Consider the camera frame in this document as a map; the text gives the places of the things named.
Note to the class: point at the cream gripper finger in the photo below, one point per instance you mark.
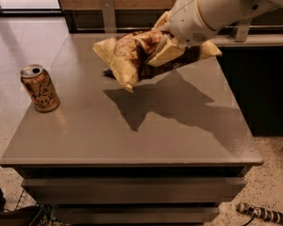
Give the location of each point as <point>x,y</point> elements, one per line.
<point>163,23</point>
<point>167,50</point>

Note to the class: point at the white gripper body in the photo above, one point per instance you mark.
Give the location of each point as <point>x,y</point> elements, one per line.
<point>187,22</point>

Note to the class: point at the brown chip bag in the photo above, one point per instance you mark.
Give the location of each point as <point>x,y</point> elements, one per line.
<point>127,56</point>

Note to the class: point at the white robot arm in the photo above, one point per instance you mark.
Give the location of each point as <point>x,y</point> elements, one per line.
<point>220,13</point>

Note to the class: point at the orange soda can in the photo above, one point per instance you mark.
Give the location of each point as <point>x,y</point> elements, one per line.
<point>40,88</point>

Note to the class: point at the dark blue snack bar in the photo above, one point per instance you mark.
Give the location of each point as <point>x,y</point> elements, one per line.
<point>108,73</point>

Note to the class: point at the upper grey drawer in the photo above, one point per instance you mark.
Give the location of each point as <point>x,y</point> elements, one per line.
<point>133,190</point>

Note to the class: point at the grey drawer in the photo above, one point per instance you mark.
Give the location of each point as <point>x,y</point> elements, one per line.
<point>133,190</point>
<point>136,215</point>

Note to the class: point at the lower grey drawer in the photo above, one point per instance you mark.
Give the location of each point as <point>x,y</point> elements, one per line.
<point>136,215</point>

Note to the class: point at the black white striped tool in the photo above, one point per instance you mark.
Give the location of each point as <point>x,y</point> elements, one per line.
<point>260,212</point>

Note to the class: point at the right metal rail bracket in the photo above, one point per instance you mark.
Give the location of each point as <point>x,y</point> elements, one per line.
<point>240,31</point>

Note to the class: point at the metal rail bracket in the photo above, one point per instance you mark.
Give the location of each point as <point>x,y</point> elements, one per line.
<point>240,31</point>
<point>108,12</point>

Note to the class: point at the left metal rail bracket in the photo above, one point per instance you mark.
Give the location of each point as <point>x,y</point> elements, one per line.
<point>108,12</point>

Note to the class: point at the wire basket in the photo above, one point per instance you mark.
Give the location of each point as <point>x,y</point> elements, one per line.
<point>42,213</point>

